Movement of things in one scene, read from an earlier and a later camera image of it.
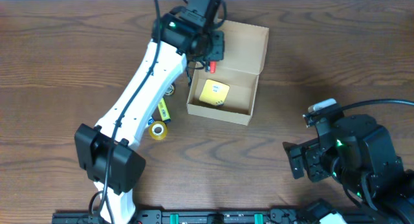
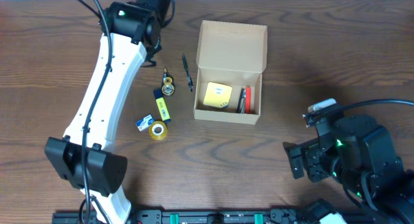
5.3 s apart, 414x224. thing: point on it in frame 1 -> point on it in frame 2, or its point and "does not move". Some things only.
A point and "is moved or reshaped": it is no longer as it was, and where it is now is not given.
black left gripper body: (217, 45) -> (155, 50)
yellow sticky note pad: (215, 92) is moved or reshaped
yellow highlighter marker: (164, 111) does not move
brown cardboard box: (244, 47) is moved or reshaped
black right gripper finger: (295, 153) does not move
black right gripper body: (310, 160) does not move
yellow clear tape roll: (158, 130) does not move
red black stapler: (213, 67) -> (244, 104)
